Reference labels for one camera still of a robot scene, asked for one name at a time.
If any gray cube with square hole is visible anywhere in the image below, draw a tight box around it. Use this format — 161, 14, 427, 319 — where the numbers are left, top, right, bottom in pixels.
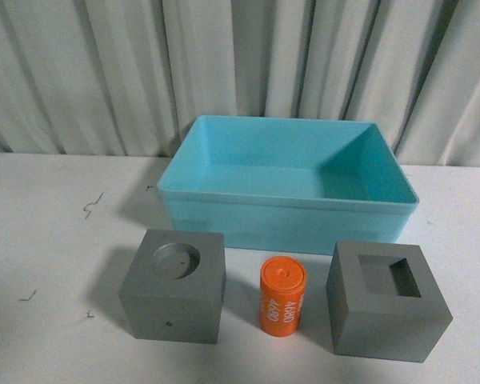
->
326, 241, 453, 362

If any orange cylinder with white text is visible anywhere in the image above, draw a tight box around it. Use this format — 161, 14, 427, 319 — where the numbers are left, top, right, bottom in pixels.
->
259, 255, 307, 338

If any white pleated curtain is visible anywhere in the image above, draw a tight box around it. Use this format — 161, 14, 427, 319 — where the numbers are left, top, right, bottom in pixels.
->
0, 1, 480, 166

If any gray cube with round hole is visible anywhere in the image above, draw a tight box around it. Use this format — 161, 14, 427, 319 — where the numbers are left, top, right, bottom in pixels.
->
118, 230, 226, 344

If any light blue plastic box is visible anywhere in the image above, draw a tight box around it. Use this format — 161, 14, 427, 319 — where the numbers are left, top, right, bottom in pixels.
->
158, 115, 419, 254

